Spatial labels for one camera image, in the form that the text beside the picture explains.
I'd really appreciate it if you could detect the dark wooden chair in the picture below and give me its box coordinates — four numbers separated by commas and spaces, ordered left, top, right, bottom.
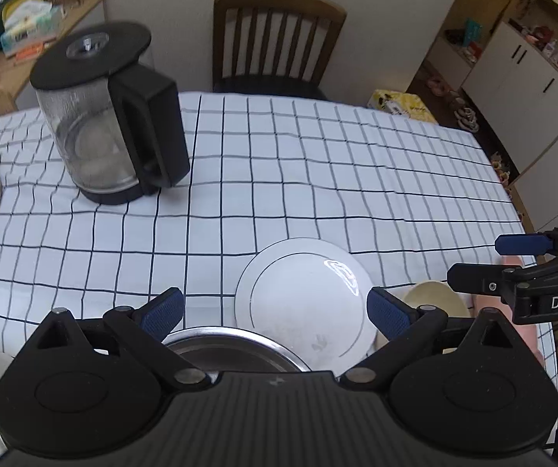
212, 0, 348, 102

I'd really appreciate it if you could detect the white cabinet with black handles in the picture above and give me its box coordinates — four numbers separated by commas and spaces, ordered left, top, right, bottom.
461, 19, 558, 110

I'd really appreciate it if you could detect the pair of colourful shoes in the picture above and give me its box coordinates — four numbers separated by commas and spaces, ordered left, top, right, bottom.
490, 152, 514, 184

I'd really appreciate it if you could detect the pink bowl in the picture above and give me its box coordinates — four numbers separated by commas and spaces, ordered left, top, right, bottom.
471, 253, 540, 365

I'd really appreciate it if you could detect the yellow printed box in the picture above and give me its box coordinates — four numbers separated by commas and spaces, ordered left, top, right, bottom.
367, 89, 438, 125

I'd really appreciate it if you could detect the white round plate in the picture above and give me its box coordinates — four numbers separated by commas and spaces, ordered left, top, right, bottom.
234, 238, 379, 373

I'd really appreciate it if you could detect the light wooden side table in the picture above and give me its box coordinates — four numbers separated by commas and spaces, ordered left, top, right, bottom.
0, 0, 107, 112

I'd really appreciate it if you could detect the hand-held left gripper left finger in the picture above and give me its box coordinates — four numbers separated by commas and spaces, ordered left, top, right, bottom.
19, 288, 212, 393

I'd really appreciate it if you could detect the glass kettle with black handle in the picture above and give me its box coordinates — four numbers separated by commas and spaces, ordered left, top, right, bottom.
30, 20, 191, 205

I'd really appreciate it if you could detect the orange flat packet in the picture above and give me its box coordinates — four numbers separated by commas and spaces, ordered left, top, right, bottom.
11, 41, 46, 63

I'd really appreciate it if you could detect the cream bowl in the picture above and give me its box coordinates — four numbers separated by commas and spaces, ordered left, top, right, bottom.
374, 279, 470, 351

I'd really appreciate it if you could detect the white checked tablecloth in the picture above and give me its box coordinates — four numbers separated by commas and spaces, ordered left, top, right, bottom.
0, 91, 558, 448

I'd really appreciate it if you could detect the pair of sneakers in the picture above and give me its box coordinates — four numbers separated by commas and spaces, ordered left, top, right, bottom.
453, 96, 483, 133

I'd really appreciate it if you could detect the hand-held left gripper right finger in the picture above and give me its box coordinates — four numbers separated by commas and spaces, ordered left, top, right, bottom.
340, 287, 535, 392

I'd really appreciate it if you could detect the stainless steel bowl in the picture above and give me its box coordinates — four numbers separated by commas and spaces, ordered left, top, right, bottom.
162, 327, 316, 383

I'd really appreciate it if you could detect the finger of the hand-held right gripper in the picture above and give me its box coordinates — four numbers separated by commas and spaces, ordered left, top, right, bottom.
447, 252, 558, 298
495, 223, 558, 256

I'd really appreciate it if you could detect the tissue pack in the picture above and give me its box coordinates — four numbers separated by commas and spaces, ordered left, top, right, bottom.
0, 2, 62, 55

